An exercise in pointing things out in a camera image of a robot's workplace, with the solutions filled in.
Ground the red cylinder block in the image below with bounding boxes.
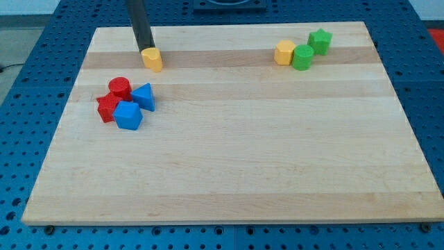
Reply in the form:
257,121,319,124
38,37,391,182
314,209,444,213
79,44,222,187
108,76,133,101

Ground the green cylinder block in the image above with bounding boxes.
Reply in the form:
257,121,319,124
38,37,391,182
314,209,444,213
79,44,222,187
292,44,314,71

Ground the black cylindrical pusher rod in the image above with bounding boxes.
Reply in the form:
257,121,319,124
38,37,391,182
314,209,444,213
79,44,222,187
125,0,155,52

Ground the light wooden board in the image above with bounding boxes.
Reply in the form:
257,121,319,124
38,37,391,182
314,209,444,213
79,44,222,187
22,22,443,226

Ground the blue pentagon block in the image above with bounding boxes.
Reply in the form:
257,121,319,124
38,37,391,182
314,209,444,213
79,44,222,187
112,101,143,131

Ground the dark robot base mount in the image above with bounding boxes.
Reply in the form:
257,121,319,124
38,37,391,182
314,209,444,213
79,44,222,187
192,0,267,11

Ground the yellow hexagon block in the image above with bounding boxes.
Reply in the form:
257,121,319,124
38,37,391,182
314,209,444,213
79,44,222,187
274,40,296,65

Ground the red star block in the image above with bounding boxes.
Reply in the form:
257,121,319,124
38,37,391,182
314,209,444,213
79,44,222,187
96,92,123,123

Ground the green star block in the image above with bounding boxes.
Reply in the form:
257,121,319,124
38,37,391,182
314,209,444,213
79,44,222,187
307,28,333,56

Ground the yellow heart block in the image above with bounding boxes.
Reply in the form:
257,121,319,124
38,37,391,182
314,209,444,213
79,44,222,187
141,47,163,73

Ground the blue triangle block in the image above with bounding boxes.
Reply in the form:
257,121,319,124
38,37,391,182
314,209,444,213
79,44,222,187
130,83,155,112

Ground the black cable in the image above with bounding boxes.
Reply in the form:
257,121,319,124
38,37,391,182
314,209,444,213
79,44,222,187
0,62,24,73

